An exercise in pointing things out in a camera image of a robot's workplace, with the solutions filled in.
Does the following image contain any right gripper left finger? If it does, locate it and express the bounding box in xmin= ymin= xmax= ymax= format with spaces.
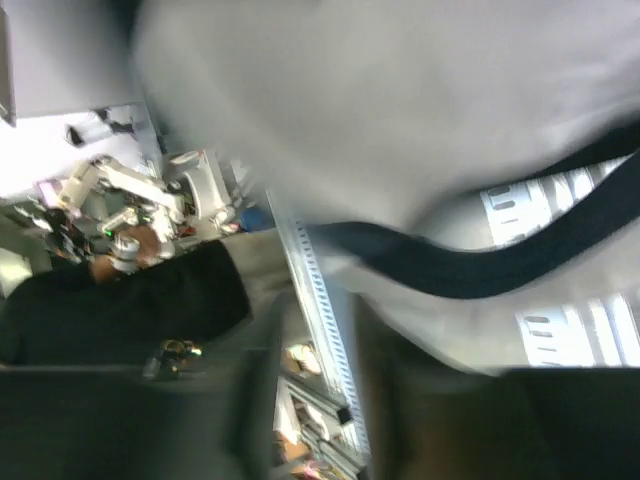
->
xmin=149 ymin=292 xmax=286 ymax=480

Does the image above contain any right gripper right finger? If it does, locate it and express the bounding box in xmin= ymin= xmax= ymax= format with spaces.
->
xmin=354 ymin=299 xmax=510 ymax=479

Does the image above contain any white tank top navy trim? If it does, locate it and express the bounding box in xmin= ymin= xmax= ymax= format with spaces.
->
xmin=132 ymin=1 xmax=639 ymax=372

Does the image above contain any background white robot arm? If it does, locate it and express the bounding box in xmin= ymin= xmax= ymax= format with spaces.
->
xmin=21 ymin=157 xmax=527 ymax=479

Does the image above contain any person in black shirt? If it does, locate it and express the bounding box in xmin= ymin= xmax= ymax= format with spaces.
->
xmin=1 ymin=240 xmax=250 ymax=365

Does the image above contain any aluminium mounting rail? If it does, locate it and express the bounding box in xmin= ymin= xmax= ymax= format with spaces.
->
xmin=267 ymin=190 xmax=370 ymax=456

